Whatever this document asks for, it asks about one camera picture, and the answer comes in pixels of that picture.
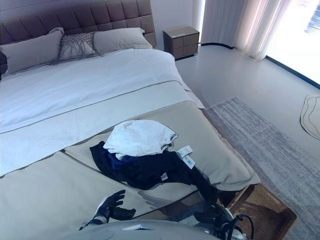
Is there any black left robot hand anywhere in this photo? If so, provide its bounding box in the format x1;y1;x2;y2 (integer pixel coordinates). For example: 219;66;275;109
95;189;137;222

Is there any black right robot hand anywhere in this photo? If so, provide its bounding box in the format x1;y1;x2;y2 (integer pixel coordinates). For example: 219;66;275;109
192;201;227;226

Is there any beige bed runner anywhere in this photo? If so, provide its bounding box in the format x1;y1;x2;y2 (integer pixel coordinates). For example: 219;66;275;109
0;100;262;229

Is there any brown wicker basket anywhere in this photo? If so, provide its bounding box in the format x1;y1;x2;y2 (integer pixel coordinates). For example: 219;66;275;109
226;183;298;240

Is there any bed with white duvet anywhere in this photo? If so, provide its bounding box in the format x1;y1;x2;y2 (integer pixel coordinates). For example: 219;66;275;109
0;47;262;226

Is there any grey robot torso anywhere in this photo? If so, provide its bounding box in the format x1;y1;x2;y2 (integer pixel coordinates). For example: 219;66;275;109
65;219;221;240

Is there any dark navy garment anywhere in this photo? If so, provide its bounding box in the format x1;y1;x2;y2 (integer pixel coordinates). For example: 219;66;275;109
89;141;219;203

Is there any white garment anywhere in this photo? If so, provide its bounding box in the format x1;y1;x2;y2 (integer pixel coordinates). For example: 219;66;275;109
103;119;179;160

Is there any grey striped rug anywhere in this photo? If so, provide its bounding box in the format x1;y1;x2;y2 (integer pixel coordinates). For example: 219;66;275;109
201;96;320;240

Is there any grey patterned cushion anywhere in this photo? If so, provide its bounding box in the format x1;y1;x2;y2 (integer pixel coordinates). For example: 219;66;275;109
58;31;104;62

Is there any brown bedside table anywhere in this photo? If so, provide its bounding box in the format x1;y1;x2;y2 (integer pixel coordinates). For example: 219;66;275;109
162;24;201;60

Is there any large beige pillow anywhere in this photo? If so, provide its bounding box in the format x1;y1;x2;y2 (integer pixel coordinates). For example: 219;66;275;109
0;26;65;75

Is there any white sheer curtain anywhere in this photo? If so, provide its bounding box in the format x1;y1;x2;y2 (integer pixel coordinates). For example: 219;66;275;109
200;0;301;62

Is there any brown tufted headboard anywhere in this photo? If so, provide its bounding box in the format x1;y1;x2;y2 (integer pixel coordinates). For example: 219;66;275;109
0;0;157;48

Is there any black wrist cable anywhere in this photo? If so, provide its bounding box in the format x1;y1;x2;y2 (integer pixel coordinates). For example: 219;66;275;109
219;214;255;240

